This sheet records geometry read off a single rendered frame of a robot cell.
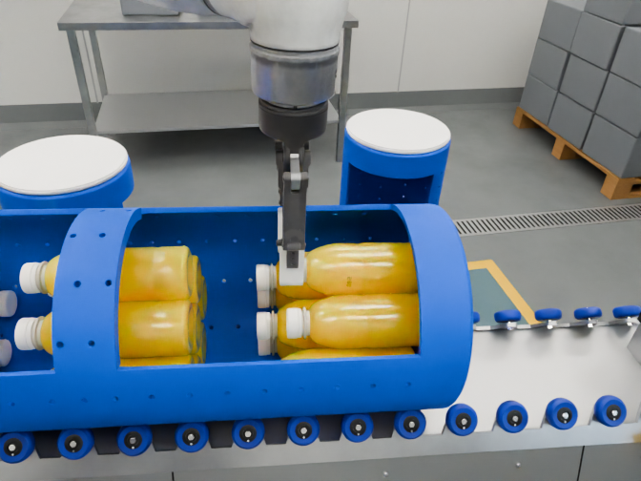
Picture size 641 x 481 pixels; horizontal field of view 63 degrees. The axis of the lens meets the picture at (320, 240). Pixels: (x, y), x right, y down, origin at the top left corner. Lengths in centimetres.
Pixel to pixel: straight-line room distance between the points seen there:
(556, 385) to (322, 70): 65
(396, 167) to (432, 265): 73
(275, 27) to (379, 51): 381
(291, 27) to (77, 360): 41
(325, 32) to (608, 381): 73
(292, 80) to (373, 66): 382
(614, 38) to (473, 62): 129
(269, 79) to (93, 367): 36
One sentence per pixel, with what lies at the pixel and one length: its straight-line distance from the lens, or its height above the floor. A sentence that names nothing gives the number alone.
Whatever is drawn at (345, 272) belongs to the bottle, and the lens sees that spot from 67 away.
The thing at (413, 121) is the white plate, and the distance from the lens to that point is 150.
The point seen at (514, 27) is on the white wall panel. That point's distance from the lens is 475.
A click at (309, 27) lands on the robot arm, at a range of 51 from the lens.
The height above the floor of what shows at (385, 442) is 93.
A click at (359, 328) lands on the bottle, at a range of 66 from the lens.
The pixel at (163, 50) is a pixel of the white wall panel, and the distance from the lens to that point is 409.
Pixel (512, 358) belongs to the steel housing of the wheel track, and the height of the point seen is 93.
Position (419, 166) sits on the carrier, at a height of 99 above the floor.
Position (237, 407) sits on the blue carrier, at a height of 107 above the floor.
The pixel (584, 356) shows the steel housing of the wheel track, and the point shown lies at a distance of 103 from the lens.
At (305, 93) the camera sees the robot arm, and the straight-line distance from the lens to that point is 54.
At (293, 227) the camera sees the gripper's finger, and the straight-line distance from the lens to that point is 58.
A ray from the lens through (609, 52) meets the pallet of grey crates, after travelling 377.
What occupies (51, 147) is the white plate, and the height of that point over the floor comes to 104.
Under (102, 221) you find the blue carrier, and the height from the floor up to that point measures 123.
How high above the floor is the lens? 159
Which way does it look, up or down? 35 degrees down
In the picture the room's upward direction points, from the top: 3 degrees clockwise
